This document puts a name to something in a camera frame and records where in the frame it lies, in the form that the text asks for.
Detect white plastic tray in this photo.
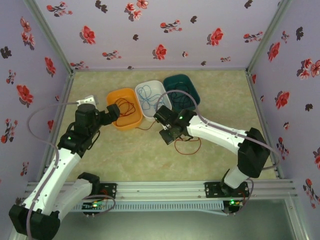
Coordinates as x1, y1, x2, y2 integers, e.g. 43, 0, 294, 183
134, 79, 173, 123

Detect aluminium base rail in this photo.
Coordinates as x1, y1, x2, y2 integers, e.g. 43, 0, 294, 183
24, 179, 298, 201

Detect aluminium side frame rail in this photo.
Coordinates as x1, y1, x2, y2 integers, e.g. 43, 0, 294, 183
246, 71, 284, 180
37, 71, 76, 183

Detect thin red cable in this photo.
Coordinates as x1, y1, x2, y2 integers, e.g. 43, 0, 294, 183
116, 98, 202, 156

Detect grey looped base cable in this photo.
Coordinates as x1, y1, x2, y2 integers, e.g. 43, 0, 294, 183
82, 194, 116, 216

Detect thin blue cable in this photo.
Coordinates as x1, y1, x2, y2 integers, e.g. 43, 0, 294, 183
138, 84, 166, 111

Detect teal plastic tray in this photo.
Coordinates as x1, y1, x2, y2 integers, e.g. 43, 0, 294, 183
162, 74, 201, 113

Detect thin black cable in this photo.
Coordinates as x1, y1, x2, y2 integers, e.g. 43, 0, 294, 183
169, 83, 197, 111

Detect white slotted cable duct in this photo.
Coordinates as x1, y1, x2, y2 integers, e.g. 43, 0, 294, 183
72, 201, 225, 213

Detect grey metal panel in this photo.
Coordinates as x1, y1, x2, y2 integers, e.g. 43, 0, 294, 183
58, 211, 300, 240

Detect aluminium frame post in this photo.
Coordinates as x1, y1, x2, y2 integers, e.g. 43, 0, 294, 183
246, 0, 294, 74
23, 0, 76, 74

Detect small circuit board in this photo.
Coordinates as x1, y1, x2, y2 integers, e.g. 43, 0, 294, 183
82, 201, 107, 214
224, 198, 245, 216

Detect orange plastic tray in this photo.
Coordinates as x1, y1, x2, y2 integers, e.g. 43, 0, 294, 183
106, 87, 143, 132

